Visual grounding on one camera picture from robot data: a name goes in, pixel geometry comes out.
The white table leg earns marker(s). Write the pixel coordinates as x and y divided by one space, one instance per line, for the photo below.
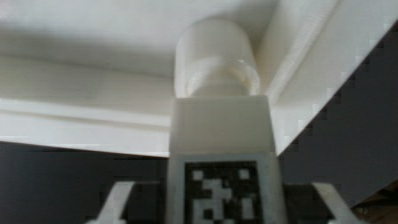
224 189

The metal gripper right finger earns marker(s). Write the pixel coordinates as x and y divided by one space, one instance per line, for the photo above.
335 213

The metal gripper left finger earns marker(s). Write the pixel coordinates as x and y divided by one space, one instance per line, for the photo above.
111 213

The white square tabletop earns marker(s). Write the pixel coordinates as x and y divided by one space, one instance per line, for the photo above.
88 64

